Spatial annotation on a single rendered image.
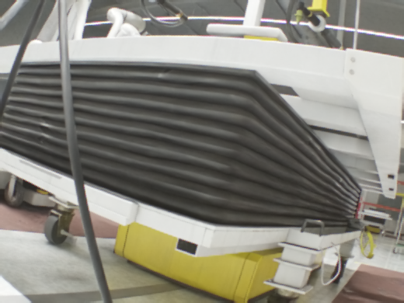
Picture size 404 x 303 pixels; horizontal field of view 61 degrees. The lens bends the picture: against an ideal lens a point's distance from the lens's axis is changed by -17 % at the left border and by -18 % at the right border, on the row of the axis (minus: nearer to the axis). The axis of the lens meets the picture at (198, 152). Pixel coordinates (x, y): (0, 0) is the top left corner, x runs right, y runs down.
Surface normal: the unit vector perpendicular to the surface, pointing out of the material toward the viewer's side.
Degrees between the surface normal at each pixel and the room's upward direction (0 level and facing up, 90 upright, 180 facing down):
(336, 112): 90
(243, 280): 90
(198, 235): 90
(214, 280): 90
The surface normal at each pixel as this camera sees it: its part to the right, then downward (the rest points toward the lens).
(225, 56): -0.48, -0.18
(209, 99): -0.48, 0.70
